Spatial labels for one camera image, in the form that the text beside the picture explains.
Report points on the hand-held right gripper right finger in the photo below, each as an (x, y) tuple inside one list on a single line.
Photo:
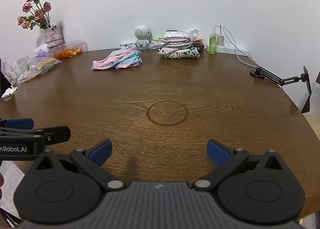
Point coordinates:
[(217, 152)]

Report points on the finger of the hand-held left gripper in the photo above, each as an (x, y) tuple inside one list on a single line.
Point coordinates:
[(56, 134), (18, 123)]

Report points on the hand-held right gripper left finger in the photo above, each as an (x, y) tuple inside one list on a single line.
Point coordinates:
[(101, 152)]

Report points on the pink blue mesh vest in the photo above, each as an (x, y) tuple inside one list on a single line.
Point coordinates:
[(117, 59)]

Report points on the pink floral folded clothes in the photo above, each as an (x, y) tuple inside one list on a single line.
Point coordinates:
[(176, 39)]

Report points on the crumpled white tissue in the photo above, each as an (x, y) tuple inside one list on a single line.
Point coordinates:
[(9, 92)]

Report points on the black tablet stand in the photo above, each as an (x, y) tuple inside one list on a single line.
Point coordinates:
[(4, 85)]

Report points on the crumpled clear plastic bag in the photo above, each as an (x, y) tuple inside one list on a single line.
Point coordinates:
[(17, 69)]

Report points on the clear plastic bag of snacks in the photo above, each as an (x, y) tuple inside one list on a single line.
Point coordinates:
[(40, 67)]

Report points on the purple tissue pack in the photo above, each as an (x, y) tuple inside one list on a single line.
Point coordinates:
[(41, 51)]

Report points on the pink white textured vase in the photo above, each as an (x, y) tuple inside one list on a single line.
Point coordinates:
[(53, 36)]

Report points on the long white power strip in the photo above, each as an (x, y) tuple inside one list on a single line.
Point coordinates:
[(231, 50)]

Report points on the green spray bottle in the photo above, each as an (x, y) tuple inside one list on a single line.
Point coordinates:
[(212, 44)]

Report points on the dried rose bouquet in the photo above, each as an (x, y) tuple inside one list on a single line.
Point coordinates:
[(37, 14)]

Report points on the small white power strip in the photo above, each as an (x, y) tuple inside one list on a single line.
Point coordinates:
[(127, 45)]

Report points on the white charger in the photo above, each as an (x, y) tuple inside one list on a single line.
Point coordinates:
[(220, 40)]

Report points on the small white green box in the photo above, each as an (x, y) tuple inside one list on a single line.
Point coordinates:
[(153, 44)]

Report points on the white tissue pack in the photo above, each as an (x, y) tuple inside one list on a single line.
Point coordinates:
[(191, 32)]

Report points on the white astronaut figurine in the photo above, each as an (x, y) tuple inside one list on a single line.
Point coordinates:
[(142, 32)]

